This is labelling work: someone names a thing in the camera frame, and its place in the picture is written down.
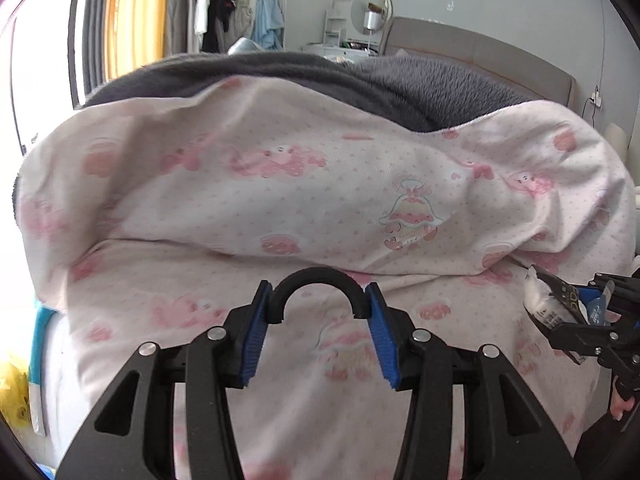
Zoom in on yellow plastic trash bag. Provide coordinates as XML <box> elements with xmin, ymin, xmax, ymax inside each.
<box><xmin>0</xmin><ymin>356</ymin><xmax>32</xmax><ymax>428</ymax></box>

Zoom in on person's right hand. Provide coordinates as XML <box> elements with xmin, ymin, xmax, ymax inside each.
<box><xmin>608</xmin><ymin>379</ymin><xmax>634</xmax><ymax>422</ymax></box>

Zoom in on pink cartoon print quilt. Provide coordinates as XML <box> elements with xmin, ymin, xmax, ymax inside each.
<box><xmin>16</xmin><ymin>77</ymin><xmax>636</xmax><ymax>479</ymax></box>

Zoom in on dark grey fleece blanket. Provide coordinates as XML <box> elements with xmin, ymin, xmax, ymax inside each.
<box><xmin>86</xmin><ymin>51</ymin><xmax>530</xmax><ymax>132</ymax></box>

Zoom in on grey upholstered headboard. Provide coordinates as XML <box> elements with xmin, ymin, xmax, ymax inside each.
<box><xmin>378</xmin><ymin>18</ymin><xmax>577</xmax><ymax>110</ymax></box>

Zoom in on white bedside shelf unit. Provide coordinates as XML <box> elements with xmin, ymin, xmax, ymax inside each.
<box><xmin>300</xmin><ymin>8</ymin><xmax>378</xmax><ymax>64</ymax></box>

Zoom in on round white vanity mirror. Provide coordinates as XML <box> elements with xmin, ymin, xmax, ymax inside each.
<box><xmin>350</xmin><ymin>0</ymin><xmax>393</xmax><ymax>36</ymax></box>

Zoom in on grey curtain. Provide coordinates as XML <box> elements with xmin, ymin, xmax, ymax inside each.
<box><xmin>66</xmin><ymin>0</ymin><xmax>106</xmax><ymax>108</ymax></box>

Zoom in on yellow curtain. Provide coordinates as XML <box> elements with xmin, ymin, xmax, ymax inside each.
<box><xmin>103</xmin><ymin>0</ymin><xmax>167</xmax><ymax>81</ymax></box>

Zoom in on hanging clothes on rack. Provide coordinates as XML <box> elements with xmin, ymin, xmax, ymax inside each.
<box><xmin>164</xmin><ymin>0</ymin><xmax>288</xmax><ymax>55</ymax></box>

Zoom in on blue white long-handled brush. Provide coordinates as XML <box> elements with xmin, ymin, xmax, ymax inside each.
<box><xmin>28</xmin><ymin>301</ymin><xmax>60</xmax><ymax>438</ymax></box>

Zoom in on wall socket with plug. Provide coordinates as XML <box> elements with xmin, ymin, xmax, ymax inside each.
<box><xmin>589</xmin><ymin>87</ymin><xmax>602</xmax><ymax>110</ymax></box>

